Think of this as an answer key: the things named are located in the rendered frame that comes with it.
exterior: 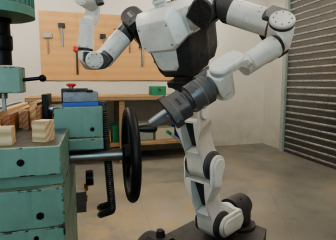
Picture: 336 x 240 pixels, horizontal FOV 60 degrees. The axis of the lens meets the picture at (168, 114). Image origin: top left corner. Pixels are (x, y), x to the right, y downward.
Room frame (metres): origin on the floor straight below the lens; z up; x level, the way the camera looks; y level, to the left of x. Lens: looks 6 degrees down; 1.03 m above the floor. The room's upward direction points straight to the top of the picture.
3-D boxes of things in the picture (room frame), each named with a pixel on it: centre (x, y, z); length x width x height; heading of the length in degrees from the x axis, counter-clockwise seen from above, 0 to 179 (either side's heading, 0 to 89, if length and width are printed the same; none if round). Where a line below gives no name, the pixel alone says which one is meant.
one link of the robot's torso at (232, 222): (1.53, -0.28, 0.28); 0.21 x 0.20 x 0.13; 135
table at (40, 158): (0.86, 0.35, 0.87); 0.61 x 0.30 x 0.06; 15
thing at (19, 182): (0.80, 0.39, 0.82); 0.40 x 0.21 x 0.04; 15
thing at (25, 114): (0.88, 0.41, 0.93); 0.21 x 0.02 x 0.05; 15
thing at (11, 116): (0.84, 0.44, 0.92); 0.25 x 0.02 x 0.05; 15
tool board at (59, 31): (4.15, 0.71, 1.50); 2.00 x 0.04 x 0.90; 106
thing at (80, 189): (1.08, 0.37, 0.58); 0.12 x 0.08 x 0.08; 105
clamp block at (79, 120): (0.88, 0.27, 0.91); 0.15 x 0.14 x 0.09; 15
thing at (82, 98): (0.89, 0.27, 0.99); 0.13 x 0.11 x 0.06; 15
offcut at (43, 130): (0.64, 0.28, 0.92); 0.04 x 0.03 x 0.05; 166
